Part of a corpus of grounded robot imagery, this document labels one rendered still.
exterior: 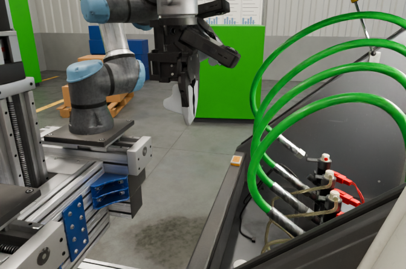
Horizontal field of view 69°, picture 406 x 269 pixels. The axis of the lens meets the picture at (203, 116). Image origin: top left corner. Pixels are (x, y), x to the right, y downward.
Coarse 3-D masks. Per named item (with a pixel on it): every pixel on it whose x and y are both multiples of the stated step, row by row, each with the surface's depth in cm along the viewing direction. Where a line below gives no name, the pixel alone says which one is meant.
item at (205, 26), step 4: (196, 16) 73; (200, 16) 75; (200, 20) 73; (204, 20) 77; (200, 24) 71; (204, 24) 74; (208, 24) 77; (204, 28) 72; (208, 28) 75; (208, 32) 74; (212, 32) 75; (212, 36) 75
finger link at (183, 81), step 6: (186, 66) 55; (186, 72) 54; (180, 78) 55; (186, 78) 55; (180, 84) 55; (186, 84) 55; (180, 90) 55; (186, 90) 55; (186, 96) 56; (186, 102) 57
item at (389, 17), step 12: (360, 12) 58; (372, 12) 57; (312, 24) 61; (324, 24) 60; (396, 24) 57; (300, 36) 62; (276, 48) 64; (252, 84) 68; (252, 96) 69; (252, 108) 70
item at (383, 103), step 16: (336, 96) 41; (352, 96) 40; (368, 96) 40; (304, 112) 42; (400, 112) 39; (400, 128) 40; (256, 160) 47; (256, 192) 49; (272, 208) 49; (288, 224) 49
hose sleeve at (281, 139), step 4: (272, 128) 71; (280, 136) 70; (280, 140) 70; (284, 140) 70; (288, 140) 70; (284, 144) 70; (288, 144) 70; (292, 144) 70; (288, 148) 70; (292, 148) 70; (296, 148) 70; (292, 152) 70; (296, 152) 70
